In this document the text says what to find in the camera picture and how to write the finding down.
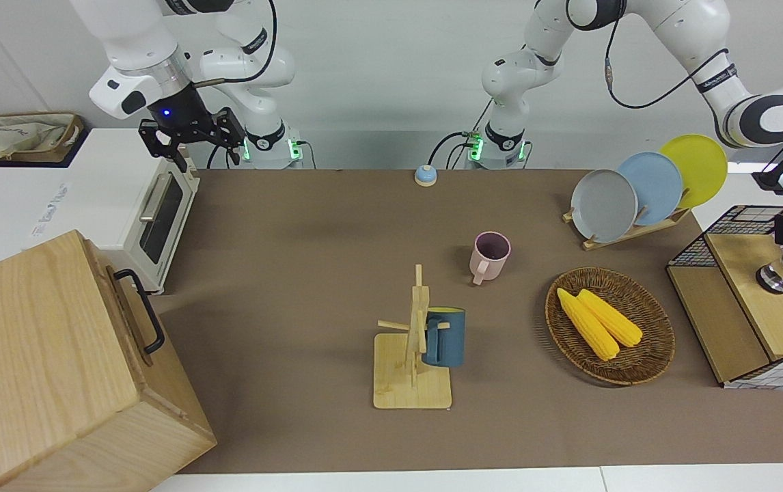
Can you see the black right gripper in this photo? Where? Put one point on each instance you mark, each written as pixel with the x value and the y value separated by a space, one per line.
pixel 190 130

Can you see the white and chrome cup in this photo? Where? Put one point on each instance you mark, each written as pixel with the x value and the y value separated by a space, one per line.
pixel 775 279

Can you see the pink cup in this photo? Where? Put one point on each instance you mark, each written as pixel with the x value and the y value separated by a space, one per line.
pixel 489 263

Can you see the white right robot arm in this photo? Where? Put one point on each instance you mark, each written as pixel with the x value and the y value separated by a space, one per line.
pixel 132 41

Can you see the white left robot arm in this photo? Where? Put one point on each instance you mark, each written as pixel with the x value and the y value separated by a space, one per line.
pixel 678 27

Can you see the white toaster oven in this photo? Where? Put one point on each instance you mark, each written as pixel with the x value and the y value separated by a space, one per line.
pixel 104 184

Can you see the yellow plate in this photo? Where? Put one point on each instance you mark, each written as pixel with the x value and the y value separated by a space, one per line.
pixel 702 164

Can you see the black tray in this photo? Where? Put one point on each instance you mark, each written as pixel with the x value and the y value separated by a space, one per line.
pixel 57 160

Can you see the wooden plate rack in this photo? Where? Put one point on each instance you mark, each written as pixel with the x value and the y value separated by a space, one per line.
pixel 637 232

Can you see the light blue plate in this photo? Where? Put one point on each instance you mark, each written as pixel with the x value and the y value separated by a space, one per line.
pixel 654 181

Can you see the beige cloth bag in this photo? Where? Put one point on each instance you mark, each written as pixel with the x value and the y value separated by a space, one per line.
pixel 16 137

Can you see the round wicker basket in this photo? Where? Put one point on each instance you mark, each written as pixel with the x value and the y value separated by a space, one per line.
pixel 644 355

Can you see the yellow corn cob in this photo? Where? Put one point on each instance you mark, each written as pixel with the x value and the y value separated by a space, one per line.
pixel 589 328
pixel 613 321

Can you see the gray plate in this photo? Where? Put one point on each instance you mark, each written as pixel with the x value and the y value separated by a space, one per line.
pixel 603 205

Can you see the brown table mat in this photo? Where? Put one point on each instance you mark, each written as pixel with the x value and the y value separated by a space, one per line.
pixel 296 307

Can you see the blue round bell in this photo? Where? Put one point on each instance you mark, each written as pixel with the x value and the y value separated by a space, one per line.
pixel 426 176

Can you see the teal mug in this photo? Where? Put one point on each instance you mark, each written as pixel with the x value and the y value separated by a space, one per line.
pixel 447 338

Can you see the wooden cup stand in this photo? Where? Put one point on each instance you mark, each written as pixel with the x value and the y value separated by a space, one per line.
pixel 412 383

